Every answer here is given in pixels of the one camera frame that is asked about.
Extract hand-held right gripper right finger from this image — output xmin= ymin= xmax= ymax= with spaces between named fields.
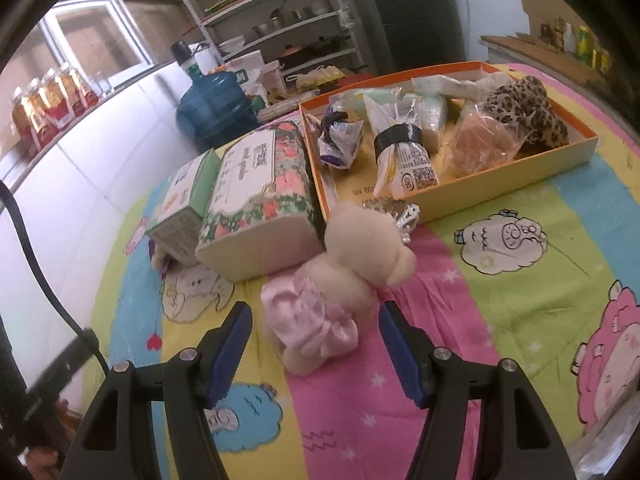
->
xmin=377 ymin=302 xmax=573 ymax=480

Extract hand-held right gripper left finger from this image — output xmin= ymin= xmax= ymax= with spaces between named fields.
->
xmin=65 ymin=302 xmax=253 ymax=480

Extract beige plush bear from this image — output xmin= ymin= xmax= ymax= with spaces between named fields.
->
xmin=260 ymin=200 xmax=418 ymax=376

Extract white yellow taped snack packet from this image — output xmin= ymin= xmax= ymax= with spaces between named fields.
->
xmin=362 ymin=92 xmax=441 ymax=197

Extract orange cardboard box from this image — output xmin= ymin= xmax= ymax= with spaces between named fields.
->
xmin=298 ymin=61 xmax=599 ymax=222

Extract leopard print scrunchie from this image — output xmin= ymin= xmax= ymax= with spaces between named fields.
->
xmin=482 ymin=75 xmax=571 ymax=153

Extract mint green soft packet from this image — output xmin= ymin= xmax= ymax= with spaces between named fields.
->
xmin=332 ymin=85 xmax=448 ymax=148

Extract printed cartoon blanket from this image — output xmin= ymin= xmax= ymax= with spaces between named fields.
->
xmin=90 ymin=62 xmax=640 ymax=480

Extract silver sparkly hair accessory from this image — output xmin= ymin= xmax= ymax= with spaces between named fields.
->
xmin=360 ymin=197 xmax=421 ymax=249

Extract floral tissue box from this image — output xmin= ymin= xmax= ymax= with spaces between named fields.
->
xmin=194 ymin=122 xmax=326 ymax=283

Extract green white tissue box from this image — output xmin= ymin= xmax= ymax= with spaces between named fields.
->
xmin=146 ymin=149 xmax=223 ymax=267

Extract purple white tied packet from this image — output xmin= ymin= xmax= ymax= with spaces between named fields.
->
xmin=317 ymin=107 xmax=368 ymax=171

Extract packaged orange scrunchie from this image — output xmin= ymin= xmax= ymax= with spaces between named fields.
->
xmin=446 ymin=102 xmax=531 ymax=179

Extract blue water bottle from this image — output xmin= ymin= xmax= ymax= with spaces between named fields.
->
xmin=176 ymin=71 xmax=261 ymax=139

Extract crumpled clear plastic bag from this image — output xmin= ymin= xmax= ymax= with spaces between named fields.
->
xmin=412 ymin=74 xmax=511 ymax=104

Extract white sack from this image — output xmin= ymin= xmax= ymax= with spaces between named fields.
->
xmin=227 ymin=52 xmax=281 ymax=106

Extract egg tray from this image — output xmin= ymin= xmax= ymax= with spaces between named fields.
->
xmin=295 ymin=66 xmax=346 ymax=92

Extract row of red drink bottles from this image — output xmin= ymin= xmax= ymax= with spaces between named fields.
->
xmin=10 ymin=62 xmax=101 ymax=157

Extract water bottle pump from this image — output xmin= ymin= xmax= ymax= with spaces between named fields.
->
xmin=170 ymin=40 xmax=208 ymax=78

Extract grey metal shelf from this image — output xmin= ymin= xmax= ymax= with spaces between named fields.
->
xmin=181 ymin=0 xmax=363 ymax=92

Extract side window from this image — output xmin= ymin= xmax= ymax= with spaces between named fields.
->
xmin=42 ymin=0 xmax=156 ymax=82

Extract dark refrigerator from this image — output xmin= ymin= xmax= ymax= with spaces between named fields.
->
xmin=357 ymin=0 xmax=468 ymax=68

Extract yellow green bottle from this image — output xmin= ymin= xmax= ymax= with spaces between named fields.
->
xmin=577 ymin=25 xmax=594 ymax=63

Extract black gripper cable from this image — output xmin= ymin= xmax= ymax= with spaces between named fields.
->
xmin=0 ymin=180 xmax=108 ymax=377

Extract cardboard wall sheets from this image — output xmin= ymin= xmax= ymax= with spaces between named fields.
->
xmin=515 ymin=0 xmax=616 ymax=36

